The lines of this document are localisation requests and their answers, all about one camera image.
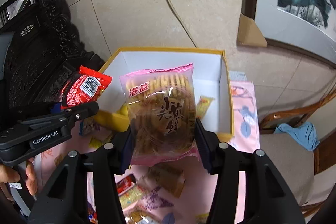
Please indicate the pink cracker pack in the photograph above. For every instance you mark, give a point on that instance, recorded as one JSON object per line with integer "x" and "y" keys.
{"x": 162, "y": 111}

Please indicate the dark carved wooden furniture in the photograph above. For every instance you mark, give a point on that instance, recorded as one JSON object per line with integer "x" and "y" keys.
{"x": 44, "y": 52}

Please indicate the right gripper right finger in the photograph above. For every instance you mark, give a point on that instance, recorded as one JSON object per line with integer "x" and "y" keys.
{"x": 208, "y": 147}

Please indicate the pink floral tablecloth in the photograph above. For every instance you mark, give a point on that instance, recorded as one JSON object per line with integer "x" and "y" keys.
{"x": 197, "y": 195}

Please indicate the red sausage stick pack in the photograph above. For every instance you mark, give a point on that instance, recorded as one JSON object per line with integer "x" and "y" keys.
{"x": 126, "y": 184}

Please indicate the labelled brown cake pack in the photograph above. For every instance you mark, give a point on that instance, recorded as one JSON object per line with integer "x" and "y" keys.
{"x": 170, "y": 178}

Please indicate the small orange cracker pack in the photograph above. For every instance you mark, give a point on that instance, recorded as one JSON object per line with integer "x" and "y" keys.
{"x": 96, "y": 143}

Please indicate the red snack packet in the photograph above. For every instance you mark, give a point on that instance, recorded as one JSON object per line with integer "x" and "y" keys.
{"x": 84, "y": 86}

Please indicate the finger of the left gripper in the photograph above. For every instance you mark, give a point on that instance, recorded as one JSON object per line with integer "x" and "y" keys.
{"x": 78, "y": 111}

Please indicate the yellow cardboard box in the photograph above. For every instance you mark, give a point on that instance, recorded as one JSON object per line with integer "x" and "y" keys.
{"x": 210, "y": 78}

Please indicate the person left hand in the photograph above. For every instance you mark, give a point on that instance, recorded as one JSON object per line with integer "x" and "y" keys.
{"x": 9, "y": 175}

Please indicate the cardboard corner protector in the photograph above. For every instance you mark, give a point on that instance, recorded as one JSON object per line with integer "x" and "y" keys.
{"x": 249, "y": 33}

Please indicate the framed lotus painting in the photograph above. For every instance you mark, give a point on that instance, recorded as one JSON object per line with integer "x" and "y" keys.
{"x": 303, "y": 26}

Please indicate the yellow rice cracker pack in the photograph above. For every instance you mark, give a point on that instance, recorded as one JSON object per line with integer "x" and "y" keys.
{"x": 132, "y": 195}

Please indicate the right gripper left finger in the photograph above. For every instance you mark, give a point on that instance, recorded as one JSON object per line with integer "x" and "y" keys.
{"x": 124, "y": 144}

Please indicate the blue cloth on chair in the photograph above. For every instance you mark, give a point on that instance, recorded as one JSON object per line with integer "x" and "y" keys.
{"x": 305, "y": 135}

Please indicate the wooden armchair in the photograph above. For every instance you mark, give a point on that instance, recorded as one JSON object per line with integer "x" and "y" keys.
{"x": 309, "y": 174}

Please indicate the pale yellow wafer pack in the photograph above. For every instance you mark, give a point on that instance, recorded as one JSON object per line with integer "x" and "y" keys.
{"x": 203, "y": 105}

